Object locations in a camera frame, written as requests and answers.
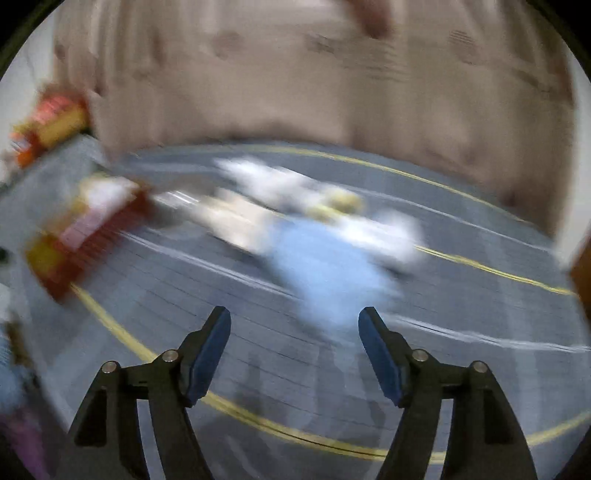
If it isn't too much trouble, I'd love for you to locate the white fluffy slipper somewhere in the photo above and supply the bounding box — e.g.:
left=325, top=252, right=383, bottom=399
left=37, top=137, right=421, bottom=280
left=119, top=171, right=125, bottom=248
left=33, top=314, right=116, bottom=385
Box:
left=360, top=208, right=426, bottom=274

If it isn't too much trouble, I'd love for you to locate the white cloth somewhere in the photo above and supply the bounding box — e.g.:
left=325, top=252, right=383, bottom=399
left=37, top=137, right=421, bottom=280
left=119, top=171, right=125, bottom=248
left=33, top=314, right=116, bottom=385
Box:
left=198, top=188, right=274, bottom=256

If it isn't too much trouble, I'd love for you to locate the red cardboard box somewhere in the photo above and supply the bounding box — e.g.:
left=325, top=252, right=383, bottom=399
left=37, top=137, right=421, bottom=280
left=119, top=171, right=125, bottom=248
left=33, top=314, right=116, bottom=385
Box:
left=11, top=90, right=92, bottom=168

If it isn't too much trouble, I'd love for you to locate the white sock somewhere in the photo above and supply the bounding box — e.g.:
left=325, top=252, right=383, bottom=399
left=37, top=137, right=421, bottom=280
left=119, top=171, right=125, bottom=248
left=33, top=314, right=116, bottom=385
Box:
left=216, top=157, right=324, bottom=209

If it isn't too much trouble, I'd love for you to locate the red tin box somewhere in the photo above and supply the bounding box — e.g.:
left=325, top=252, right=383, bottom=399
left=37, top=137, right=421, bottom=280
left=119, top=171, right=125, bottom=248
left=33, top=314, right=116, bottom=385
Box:
left=25, top=173, right=155, bottom=303

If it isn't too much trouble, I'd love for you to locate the pale yellow cloth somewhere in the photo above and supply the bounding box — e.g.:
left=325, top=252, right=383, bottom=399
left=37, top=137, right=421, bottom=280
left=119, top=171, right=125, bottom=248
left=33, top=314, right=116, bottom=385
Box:
left=318, top=185, right=364, bottom=219

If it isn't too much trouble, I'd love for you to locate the light blue towel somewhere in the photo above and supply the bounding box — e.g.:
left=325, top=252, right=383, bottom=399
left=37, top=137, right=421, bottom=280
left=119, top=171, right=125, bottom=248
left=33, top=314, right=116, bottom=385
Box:
left=268, top=217, right=402, bottom=333

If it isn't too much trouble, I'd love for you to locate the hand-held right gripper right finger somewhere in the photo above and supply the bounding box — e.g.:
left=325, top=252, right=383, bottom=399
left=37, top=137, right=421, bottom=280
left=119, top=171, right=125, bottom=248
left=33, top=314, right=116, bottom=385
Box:
left=358, top=305, right=539, bottom=480

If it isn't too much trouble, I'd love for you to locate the grey plaid tablecloth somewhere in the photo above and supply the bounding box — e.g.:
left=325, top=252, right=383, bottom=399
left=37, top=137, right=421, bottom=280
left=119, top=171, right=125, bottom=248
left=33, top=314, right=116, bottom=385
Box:
left=0, top=134, right=591, bottom=480

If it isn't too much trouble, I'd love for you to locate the beige leaf-print curtain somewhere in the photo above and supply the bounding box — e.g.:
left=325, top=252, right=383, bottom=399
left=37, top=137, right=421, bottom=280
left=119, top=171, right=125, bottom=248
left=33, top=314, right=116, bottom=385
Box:
left=51, top=0, right=579, bottom=237

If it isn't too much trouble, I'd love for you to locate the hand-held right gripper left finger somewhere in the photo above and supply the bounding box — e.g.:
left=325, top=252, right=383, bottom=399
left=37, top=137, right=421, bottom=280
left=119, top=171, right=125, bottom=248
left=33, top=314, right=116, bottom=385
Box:
left=55, top=305, right=232, bottom=480

